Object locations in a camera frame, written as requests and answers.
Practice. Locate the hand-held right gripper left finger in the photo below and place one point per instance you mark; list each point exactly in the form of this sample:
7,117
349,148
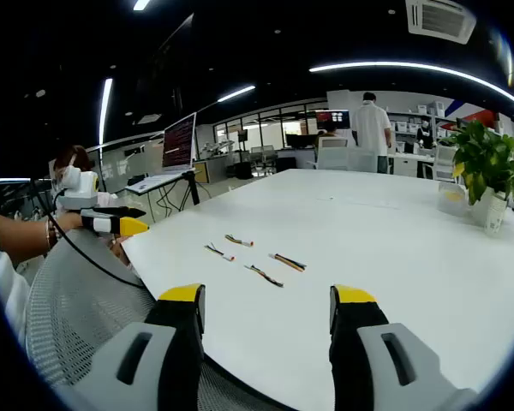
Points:
177,312

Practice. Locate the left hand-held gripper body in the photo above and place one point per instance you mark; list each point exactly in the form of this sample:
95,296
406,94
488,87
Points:
79,184

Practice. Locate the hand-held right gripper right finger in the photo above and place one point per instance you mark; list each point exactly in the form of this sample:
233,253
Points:
355,317

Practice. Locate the person's left hand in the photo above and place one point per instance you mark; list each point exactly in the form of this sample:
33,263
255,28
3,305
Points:
66,222

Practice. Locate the black tripod stand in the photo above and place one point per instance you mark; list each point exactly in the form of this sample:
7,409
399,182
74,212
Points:
193,188

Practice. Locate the short ceiling light strip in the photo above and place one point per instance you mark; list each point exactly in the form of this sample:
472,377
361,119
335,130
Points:
236,93
106,107

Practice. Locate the open silver laptop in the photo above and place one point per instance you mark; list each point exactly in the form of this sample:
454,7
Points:
179,143

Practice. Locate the grey mesh office chair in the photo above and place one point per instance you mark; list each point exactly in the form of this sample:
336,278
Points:
68,308

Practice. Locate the person's white shirt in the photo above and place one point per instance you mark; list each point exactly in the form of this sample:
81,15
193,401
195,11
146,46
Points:
8,282

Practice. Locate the clear plastic container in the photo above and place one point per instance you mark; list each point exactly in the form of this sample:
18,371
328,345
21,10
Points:
453,197

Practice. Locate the white office chair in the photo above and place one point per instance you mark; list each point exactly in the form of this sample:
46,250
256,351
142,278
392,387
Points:
332,154
445,162

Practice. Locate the white plant pot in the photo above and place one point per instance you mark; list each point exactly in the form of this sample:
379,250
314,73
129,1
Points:
496,212

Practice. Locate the black desktop monitor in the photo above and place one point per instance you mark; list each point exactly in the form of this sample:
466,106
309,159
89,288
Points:
300,140

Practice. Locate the white shelving with storage boxes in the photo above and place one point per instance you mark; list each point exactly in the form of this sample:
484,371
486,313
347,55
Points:
411,122

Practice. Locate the green potted plant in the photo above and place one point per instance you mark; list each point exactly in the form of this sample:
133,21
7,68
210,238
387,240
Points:
488,158

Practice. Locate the long curved ceiling light strip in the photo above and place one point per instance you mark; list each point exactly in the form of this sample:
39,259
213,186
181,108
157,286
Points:
411,65

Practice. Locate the ceiling air conditioner unit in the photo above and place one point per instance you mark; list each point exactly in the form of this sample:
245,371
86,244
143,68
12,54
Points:
441,19

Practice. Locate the wall monitor with red screen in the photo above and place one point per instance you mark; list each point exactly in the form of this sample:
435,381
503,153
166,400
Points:
332,120

